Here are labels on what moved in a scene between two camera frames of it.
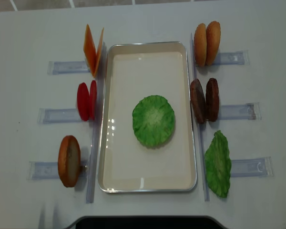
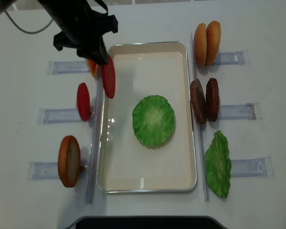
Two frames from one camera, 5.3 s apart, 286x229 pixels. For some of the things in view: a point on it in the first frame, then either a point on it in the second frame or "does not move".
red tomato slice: [93, 100] -> [108, 77]
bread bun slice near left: [69, 160] does not move
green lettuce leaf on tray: [153, 120] does not move
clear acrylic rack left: [49, 171] does not move
